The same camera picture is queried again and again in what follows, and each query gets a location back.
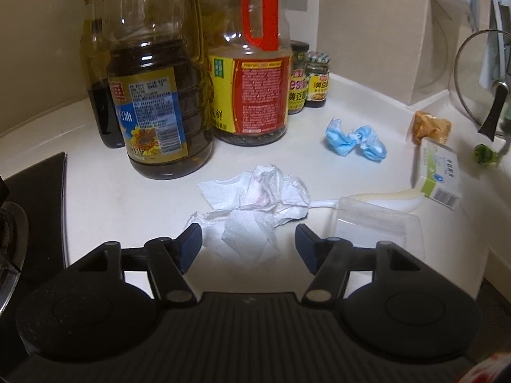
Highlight short soybean paste jar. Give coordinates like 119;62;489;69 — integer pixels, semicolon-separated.
305;51;330;108

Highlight black gas stove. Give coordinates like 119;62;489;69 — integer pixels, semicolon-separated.
1;152;68;378

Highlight crumpled blue face mask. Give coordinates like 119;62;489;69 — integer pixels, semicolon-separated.
325;118;387;162

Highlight brown paper wrapper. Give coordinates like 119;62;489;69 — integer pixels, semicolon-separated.
412;111;452;145

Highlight tall yellow-label sauce jar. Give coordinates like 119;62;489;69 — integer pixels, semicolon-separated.
287;41;309;114

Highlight white paper tissue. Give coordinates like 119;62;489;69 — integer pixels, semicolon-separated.
187;165;311;268

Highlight oil bottle red handle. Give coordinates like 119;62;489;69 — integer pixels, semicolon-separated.
205;0;292;147

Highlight white green medicine box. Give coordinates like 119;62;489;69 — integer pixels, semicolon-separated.
413;138;462;210

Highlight sunflower oil bottle blue label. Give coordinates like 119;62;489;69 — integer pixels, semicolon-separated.
107;0;213;180

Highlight glass pot lid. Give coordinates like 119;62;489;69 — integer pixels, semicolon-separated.
453;29;510;141

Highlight paper cup green print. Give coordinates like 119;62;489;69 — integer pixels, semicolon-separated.
474;144;500;166

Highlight white toothbrush black bristles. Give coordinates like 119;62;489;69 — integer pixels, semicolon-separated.
309;189;424;213

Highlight small dark sauce bottle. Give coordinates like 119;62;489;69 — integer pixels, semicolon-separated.
80;0;125;149

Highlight clear plastic box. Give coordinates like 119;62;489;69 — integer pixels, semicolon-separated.
330;198;425;260

